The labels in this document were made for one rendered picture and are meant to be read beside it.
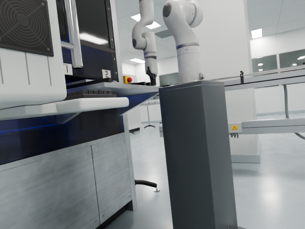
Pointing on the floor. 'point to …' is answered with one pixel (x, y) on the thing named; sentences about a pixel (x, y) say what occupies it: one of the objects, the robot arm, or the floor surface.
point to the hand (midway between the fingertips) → (153, 82)
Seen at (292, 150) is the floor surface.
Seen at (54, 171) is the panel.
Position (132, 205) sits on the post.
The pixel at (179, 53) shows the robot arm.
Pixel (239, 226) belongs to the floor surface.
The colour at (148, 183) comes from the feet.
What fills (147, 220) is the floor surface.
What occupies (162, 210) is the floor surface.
